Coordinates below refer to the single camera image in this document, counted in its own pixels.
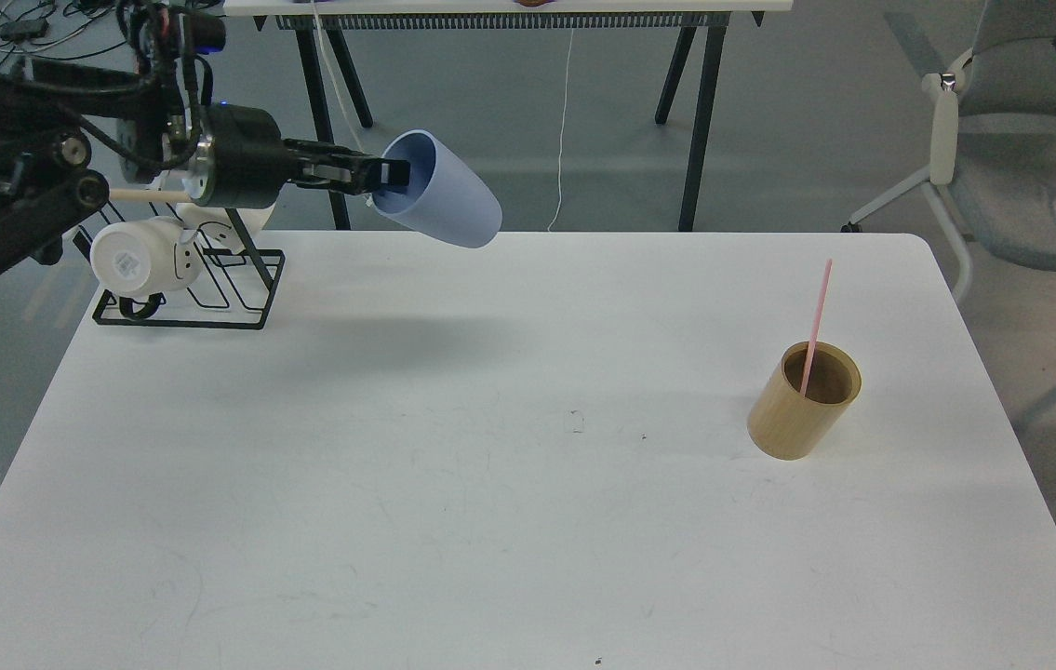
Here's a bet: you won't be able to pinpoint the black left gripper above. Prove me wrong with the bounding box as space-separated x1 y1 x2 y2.
188 103 411 209

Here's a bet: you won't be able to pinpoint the blue plastic cup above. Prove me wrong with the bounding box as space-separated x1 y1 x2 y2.
373 128 503 248

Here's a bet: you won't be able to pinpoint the pink chopstick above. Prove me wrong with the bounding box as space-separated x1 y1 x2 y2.
799 258 835 397

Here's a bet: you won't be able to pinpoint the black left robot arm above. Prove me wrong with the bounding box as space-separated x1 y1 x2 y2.
0 1 411 275

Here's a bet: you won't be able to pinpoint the white mug on rack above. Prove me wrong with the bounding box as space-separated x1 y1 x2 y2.
89 216 205 321

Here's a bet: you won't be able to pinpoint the white background table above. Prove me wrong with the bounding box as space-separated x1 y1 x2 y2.
221 1 793 232

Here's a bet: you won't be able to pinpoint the bamboo cylinder holder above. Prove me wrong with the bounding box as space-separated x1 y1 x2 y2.
747 341 862 461

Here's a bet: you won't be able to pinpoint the grey office chair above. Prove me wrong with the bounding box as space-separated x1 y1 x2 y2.
844 1 1056 301

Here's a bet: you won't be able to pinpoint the white hanging cord with plug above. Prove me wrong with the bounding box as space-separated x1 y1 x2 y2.
309 0 375 208

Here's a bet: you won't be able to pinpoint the black wire mug rack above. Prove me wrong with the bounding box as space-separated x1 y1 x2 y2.
69 188 286 330

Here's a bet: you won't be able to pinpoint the white hanging cable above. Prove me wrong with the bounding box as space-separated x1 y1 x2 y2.
546 27 576 232

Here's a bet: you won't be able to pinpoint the black floor cables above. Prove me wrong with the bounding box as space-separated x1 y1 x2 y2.
0 0 133 57

